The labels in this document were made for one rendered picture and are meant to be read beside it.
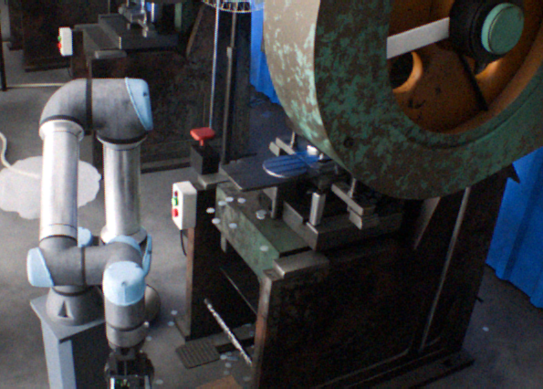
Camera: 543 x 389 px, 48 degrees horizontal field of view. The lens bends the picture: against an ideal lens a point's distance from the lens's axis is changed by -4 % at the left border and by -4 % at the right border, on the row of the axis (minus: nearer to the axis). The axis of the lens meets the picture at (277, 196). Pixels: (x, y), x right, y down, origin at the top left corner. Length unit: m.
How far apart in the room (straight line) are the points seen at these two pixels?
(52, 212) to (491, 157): 0.99
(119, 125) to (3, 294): 1.31
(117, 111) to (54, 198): 0.25
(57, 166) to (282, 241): 0.67
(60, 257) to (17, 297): 1.33
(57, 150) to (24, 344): 1.13
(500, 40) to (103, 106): 0.84
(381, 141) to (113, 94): 0.58
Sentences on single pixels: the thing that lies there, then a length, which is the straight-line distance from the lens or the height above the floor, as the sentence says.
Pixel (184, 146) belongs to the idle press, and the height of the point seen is 0.09.
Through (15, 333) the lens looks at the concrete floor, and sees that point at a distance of 2.42.
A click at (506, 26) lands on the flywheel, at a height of 1.34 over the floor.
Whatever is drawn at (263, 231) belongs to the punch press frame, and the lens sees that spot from 1.75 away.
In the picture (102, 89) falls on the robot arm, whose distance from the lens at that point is 1.43.
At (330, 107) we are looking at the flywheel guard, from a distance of 1.16.
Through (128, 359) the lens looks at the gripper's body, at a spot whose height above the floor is 0.73.
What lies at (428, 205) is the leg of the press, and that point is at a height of 0.72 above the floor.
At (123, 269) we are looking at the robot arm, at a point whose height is 0.89.
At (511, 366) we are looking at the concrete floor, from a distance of 2.54.
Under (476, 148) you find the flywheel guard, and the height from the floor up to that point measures 1.03.
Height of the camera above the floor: 1.60
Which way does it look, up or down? 30 degrees down
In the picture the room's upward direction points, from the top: 7 degrees clockwise
